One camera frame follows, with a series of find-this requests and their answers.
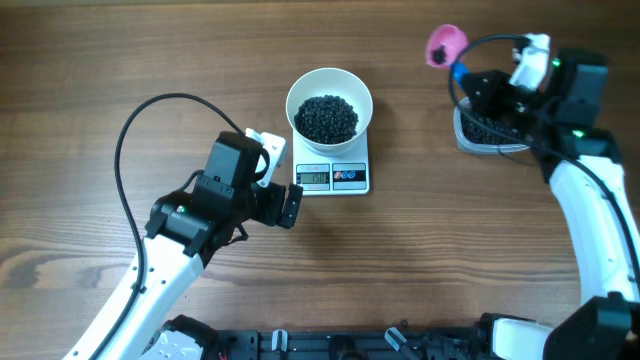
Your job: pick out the black beans in bowl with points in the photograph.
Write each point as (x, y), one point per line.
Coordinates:
(327, 120)

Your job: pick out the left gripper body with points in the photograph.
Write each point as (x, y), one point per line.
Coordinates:
(266, 203)

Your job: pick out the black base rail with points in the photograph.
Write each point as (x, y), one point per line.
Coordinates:
(394, 343)

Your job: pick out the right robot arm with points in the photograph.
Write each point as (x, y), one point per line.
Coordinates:
(583, 168)

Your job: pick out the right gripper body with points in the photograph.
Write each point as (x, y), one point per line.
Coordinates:
(531, 107)

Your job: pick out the pink scoop blue handle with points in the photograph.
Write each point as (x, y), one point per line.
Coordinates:
(452, 37)

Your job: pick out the white digital kitchen scale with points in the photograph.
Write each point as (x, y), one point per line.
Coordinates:
(321, 174)

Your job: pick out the clear plastic container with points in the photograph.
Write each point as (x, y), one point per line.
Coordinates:
(467, 146)

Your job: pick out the black beans in scoop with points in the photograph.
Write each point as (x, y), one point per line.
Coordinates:
(439, 56)

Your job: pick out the white bowl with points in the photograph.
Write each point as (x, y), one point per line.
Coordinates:
(337, 82)

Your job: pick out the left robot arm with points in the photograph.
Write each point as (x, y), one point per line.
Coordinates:
(184, 231)

